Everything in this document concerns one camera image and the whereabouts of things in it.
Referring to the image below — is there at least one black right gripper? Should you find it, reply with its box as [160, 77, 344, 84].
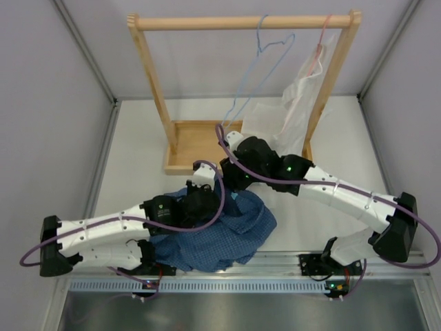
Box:
[221, 151, 269, 193]

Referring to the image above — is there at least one blue checked shirt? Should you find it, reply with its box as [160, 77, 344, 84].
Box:
[150, 189, 277, 272]

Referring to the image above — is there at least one blue wire hanger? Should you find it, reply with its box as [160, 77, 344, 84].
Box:
[221, 14, 296, 130]

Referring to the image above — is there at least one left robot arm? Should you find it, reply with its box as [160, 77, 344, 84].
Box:
[39, 181, 225, 277]

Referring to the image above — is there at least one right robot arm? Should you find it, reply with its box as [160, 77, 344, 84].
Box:
[220, 131, 418, 274]

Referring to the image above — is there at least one white shirt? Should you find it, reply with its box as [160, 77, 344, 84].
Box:
[241, 34, 337, 156]

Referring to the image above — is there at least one wooden clothes rack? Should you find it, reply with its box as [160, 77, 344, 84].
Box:
[127, 10, 362, 175]

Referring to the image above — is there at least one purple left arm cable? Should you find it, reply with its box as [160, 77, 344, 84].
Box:
[19, 159, 227, 267]

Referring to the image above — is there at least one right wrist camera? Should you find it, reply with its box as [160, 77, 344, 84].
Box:
[221, 131, 245, 152]

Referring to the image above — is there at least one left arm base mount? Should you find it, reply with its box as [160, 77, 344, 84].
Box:
[127, 240, 176, 290]

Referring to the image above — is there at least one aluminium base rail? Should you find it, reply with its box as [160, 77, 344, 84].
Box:
[68, 250, 428, 279]

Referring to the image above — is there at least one pink wire hanger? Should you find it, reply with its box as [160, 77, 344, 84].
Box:
[307, 14, 332, 77]

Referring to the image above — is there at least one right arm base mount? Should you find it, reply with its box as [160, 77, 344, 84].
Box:
[299, 237, 362, 281]

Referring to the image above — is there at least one aluminium frame post left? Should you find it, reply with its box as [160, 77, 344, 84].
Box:
[50, 0, 118, 106]

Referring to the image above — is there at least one aluminium frame post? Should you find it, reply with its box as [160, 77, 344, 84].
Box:
[50, 0, 118, 106]
[357, 0, 423, 103]

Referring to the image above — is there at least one grey slotted cable duct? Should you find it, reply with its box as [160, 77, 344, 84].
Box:
[70, 279, 346, 294]

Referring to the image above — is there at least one aluminium frame post right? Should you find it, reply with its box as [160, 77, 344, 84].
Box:
[357, 0, 423, 103]

